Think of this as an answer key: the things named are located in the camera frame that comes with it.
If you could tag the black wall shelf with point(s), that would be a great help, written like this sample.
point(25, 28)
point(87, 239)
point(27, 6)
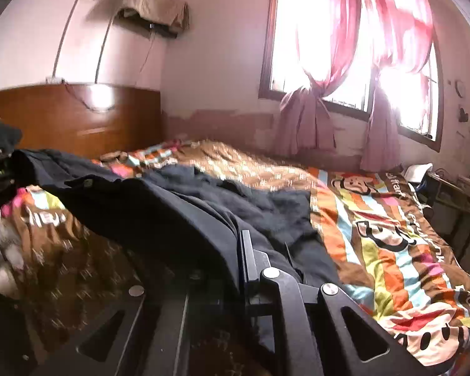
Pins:
point(160, 30)

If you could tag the pile of black clothes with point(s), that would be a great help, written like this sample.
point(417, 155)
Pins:
point(0, 145)

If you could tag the dark wall ornament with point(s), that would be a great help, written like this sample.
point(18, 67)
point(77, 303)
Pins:
point(463, 114)

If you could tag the printed colourful blanket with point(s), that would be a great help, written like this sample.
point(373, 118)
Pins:
point(376, 250)

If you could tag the pink curtain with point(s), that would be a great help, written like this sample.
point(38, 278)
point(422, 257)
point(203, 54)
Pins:
point(380, 141)
point(305, 125)

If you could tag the black pants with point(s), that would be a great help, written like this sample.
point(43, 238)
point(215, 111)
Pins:
point(160, 211)

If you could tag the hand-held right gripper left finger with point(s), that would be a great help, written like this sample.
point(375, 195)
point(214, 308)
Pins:
point(141, 321)

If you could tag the white power strip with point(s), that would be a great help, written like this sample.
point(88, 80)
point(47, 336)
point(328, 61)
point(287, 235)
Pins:
point(55, 81)

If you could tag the white cloth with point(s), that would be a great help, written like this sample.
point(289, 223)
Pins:
point(415, 172)

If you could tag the cluttered desk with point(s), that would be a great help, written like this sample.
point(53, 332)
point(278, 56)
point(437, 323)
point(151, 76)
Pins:
point(454, 207)

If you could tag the wooden headboard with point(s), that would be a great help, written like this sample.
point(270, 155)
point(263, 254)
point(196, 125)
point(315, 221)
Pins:
point(43, 121)

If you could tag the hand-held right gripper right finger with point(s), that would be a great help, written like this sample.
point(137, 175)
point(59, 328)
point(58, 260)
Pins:
point(286, 305)

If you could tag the window with brown frame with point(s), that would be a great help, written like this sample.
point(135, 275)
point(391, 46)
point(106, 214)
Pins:
point(293, 47)

